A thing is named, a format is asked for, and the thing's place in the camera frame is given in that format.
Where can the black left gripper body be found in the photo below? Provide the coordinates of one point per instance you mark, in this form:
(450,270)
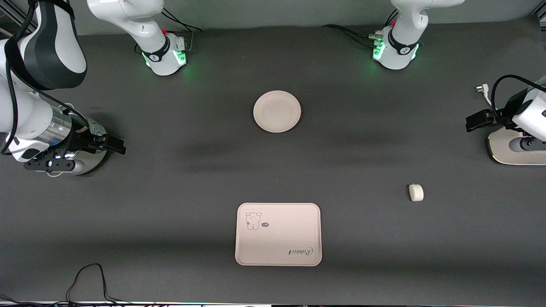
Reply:
(502,113)

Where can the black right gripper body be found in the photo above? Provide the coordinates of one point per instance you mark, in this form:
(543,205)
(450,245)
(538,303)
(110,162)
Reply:
(82,141)

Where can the small white bun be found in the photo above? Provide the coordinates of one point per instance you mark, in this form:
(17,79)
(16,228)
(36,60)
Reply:
(416,192)

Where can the round beige plate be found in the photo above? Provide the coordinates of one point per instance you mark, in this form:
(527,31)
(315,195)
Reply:
(277,111)

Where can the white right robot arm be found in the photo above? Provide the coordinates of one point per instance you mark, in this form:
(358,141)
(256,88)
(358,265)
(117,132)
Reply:
(140,21)

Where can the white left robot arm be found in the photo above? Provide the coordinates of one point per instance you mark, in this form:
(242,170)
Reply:
(396,55)

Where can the beige tray with bear print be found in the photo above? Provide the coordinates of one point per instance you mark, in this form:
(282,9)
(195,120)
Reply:
(278,234)

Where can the steel pot with glass lid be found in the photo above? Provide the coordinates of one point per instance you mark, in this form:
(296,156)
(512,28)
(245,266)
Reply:
(94,160)

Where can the cream toaster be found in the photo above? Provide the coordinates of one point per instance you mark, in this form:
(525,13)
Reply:
(501,154)

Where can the dark grey table mat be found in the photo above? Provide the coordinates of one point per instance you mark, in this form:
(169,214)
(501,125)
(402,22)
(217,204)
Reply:
(362,149)

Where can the grey metal frame rail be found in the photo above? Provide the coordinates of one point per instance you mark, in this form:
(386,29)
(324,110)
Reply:
(10,15)

